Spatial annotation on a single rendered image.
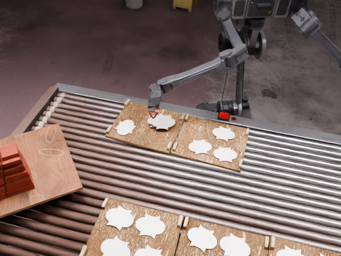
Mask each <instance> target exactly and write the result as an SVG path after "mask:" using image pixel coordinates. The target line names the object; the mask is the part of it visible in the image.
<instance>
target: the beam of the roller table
mask: <svg viewBox="0 0 341 256"><path fill-rule="evenodd" d="M55 86H56V87H58V89H59V92H61V93H62V92H64V93H67V94H71V95H77V96H80V97H85V98H91V99H96V100H101V101H106V102H112V103H117V104H123V105H124V103H125V102H126V100H127V99H130V101H131V102H135V103H139V104H143V105H148V101H149V100H148V99H142V98H136V97H131V96H127V95H122V94H117V93H111V92H106V91H100V90H95V89H90V88H84V87H79V86H73V85H68V84H62V83H56V85H55ZM159 109H163V110H168V111H172V112H176V113H180V114H183V113H185V115H187V113H188V114H189V115H190V116H194V117H199V118H203V119H207V120H211V121H216V122H220V123H224V124H228V125H234V126H239V127H244V128H248V127H249V128H250V129H253V130H258V131H264V132H269V133H274V134H279V135H285V136H290V137H296V138H301V139H306V140H311V141H317V142H322V143H327V144H332V145H338V146H341V136H340V135H335V134H330V133H324V132H319V131H314V130H308V129H302V128H299V127H293V126H288V125H283V124H277V123H272V122H267V121H261V120H256V119H250V118H245V117H239V116H234V115H230V118H229V122H228V121H223V120H218V114H219V113H218V112H212V111H207V110H202V109H196V108H190V107H185V106H180V105H174V104H169V103H164V102H160V104H159ZM232 117H235V118H236V120H232V119H231V118H232Z"/></svg>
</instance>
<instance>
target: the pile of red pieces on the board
mask: <svg viewBox="0 0 341 256"><path fill-rule="evenodd" d="M32 189H35V186H34V183H33V179H32V175H31V171H30V168H29V166H28V164H27V162H26V160H25V159H24V157H23V155H22V153H20V150H19V148H17V145H16V143H14V144H11V145H7V146H4V147H1V148H0V200H2V199H5V198H7V197H11V196H14V195H17V194H20V193H23V192H26V191H29V190H32Z"/></svg>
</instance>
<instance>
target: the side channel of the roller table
mask: <svg viewBox="0 0 341 256"><path fill-rule="evenodd" d="M58 93H59V89H58V87H56V86H50V87H49V88H48V89H47V91H46V92H45V93H44V94H43V96H42V97H41V98H40V99H39V101H38V102H37V103H36V104H35V106H34V107H33V108H32V109H31V111H30V112H29V113H28V114H27V116H26V117H25V118H24V119H23V121H22V122H21V123H20V124H19V125H18V127H17V128H16V129H15V130H14V132H13V133H12V134H11V136H15V135H19V134H23V133H26V132H30V131H31V128H32V127H33V126H35V123H36V122H37V121H39V118H40V116H43V112H44V111H47V107H48V106H50V103H51V102H53V101H54V98H55V97H57V94H58ZM11 136H10V137H11Z"/></svg>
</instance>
